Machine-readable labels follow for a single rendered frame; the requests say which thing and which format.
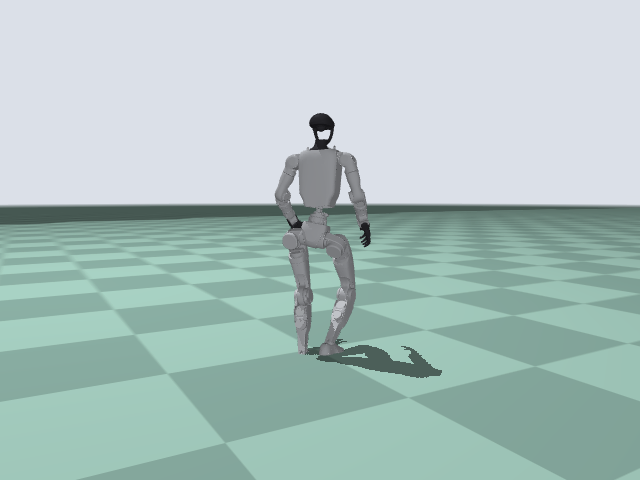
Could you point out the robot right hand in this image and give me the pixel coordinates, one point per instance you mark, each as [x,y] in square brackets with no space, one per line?
[365,227]

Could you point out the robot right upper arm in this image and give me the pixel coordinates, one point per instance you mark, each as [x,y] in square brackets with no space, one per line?
[348,161]

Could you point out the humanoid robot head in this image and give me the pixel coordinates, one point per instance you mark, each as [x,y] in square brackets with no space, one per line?
[320,122]

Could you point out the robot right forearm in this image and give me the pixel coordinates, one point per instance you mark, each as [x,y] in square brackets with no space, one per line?
[361,211]

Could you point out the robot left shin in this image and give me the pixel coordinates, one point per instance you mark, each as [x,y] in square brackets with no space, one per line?
[302,317]

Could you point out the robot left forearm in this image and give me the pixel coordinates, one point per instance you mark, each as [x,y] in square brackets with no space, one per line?
[287,211]

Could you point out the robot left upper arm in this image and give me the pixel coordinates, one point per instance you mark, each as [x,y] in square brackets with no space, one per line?
[287,177]

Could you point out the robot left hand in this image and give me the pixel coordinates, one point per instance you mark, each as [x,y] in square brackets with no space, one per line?
[298,224]

